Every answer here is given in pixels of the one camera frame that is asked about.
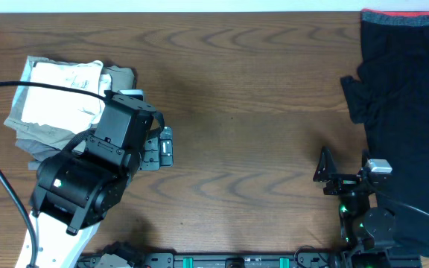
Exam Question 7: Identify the white t-shirt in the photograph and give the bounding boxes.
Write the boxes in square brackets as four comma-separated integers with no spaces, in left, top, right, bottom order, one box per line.
[22,60,112,134]

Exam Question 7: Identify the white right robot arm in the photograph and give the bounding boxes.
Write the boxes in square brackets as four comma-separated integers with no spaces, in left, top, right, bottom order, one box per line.
[313,146,395,267]

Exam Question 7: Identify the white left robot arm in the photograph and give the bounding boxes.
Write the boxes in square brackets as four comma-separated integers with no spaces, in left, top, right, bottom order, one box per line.
[16,127,174,267]

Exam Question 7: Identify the folded khaki shorts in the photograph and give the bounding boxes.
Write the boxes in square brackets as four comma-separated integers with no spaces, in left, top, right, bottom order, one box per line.
[4,56,136,143]

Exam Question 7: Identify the black garment with red band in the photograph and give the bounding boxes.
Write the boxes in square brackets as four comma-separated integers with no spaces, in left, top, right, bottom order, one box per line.
[340,9,429,257]

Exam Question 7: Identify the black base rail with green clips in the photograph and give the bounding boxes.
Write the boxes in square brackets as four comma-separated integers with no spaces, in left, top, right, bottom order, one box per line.
[74,242,422,268]

